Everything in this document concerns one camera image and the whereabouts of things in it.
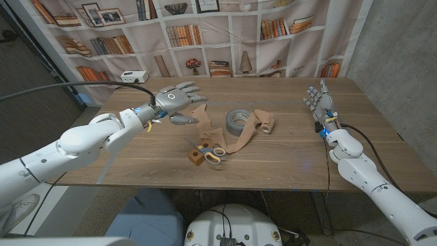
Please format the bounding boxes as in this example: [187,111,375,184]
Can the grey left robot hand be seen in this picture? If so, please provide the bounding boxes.
[139,81,208,126]

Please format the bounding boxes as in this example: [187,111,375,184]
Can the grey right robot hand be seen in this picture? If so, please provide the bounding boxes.
[302,79,342,137]

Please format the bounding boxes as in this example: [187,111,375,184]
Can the beige adhesive wrap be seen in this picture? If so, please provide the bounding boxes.
[191,103,276,154]

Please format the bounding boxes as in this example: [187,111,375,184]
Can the grey orange handled scissors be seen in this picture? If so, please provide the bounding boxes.
[183,137,227,166]

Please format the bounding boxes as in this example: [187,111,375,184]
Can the wooden block with holes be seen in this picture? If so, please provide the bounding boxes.
[186,139,214,167]

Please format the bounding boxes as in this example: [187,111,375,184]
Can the white power box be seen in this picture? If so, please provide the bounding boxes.
[120,70,149,84]

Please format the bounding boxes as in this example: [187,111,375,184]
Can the printed bookshelf backdrop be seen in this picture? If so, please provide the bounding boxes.
[6,0,373,105]

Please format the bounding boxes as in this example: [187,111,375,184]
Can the dark metal table leg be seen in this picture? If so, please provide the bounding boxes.
[311,191,334,236]

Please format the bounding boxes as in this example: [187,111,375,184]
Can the blue grey box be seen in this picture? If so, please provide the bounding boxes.
[105,188,187,246]

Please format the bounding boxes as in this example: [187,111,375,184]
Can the black floor device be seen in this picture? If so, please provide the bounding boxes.
[282,228,311,246]

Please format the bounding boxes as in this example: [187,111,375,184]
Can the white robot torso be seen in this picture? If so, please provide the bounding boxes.
[183,203,283,246]

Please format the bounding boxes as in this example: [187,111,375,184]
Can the white shoe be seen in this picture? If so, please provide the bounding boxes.
[6,193,41,226]

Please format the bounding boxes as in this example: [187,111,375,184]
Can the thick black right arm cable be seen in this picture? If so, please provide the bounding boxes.
[341,123,437,219]

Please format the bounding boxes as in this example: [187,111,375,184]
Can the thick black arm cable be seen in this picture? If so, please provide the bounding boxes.
[0,81,157,107]
[341,123,437,219]

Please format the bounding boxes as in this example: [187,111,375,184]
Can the black power box cable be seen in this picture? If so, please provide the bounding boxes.
[114,80,139,91]

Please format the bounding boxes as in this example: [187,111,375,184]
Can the grey duct tape roll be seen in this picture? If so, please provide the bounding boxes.
[225,109,253,137]

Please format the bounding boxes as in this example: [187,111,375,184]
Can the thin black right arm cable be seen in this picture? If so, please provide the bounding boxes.
[320,136,409,246]

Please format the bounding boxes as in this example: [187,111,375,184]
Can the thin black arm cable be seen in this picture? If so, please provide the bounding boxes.
[320,136,409,246]
[24,172,68,236]

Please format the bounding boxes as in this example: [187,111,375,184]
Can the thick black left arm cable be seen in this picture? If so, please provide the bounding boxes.
[0,81,157,107]

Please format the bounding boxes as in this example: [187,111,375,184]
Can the black torso cable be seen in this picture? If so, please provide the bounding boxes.
[204,204,234,238]

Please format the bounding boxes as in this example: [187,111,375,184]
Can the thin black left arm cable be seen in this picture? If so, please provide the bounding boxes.
[24,172,68,236]

